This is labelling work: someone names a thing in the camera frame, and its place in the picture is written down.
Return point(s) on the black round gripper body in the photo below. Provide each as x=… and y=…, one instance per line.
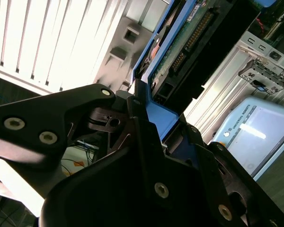
x=104, y=189

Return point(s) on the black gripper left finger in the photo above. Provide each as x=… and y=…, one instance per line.
x=38, y=113

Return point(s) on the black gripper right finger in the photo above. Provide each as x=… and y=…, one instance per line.
x=210, y=170

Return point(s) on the hard disk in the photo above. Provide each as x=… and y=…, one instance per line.
x=163, y=113

